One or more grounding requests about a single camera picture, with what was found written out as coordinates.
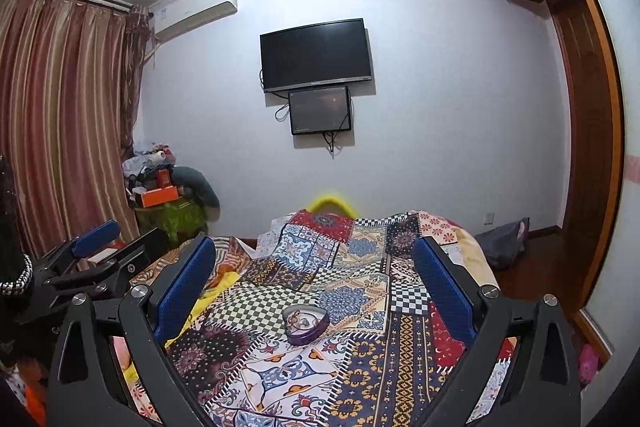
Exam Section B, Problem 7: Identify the purple heart-shaped jewelry box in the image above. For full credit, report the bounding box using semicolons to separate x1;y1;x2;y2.
281;304;331;347

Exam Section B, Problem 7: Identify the black monitor cable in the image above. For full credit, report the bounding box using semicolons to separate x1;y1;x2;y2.
322;129;346;158

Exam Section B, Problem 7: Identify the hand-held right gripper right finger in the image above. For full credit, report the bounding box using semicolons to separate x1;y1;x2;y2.
412;236;583;427

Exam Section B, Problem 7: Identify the small black monitor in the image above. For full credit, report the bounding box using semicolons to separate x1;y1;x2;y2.
288;85;352;136

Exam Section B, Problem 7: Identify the wall-mounted black television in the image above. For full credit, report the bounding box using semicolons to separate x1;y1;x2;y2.
259;18;375;94

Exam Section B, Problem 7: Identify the yellow curved frame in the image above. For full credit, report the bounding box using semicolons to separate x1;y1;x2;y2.
306;193;353;215

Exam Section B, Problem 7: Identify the pink slipper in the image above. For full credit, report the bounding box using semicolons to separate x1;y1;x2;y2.
577;343;601;388

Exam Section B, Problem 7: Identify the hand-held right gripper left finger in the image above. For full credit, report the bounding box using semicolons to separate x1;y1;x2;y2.
45;234;217;427

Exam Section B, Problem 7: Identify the white air conditioner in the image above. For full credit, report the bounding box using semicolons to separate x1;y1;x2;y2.
148;0;238;44

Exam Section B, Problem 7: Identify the patchwork printed blanket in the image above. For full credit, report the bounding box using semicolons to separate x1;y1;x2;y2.
165;208;516;427

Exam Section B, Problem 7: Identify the grey plush pillow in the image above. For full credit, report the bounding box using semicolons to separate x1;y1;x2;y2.
172;166;222;222

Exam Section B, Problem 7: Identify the person's left forearm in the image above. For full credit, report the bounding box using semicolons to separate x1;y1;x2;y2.
0;154;33;298

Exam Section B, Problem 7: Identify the striped orange quilt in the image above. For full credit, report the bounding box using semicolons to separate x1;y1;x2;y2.
130;234;261;293

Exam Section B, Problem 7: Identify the pile of household clutter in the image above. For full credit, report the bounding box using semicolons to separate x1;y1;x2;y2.
122;144;176;192

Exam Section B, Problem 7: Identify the orange cloth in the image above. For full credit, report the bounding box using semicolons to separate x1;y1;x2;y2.
15;357;48;423

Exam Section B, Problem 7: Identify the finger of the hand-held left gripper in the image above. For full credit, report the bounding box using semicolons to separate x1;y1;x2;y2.
32;221;122;280
45;227;171;303

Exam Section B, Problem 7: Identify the dark purple bag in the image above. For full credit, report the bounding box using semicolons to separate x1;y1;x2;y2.
475;217;531;272

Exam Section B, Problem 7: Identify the striped brown curtain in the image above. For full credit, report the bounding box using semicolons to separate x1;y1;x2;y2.
0;0;151;268

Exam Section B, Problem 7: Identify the yellow cloth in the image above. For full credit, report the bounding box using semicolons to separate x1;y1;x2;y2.
175;272;241;338

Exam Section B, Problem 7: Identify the orange box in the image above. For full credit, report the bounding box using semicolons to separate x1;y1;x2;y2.
134;186;182;208

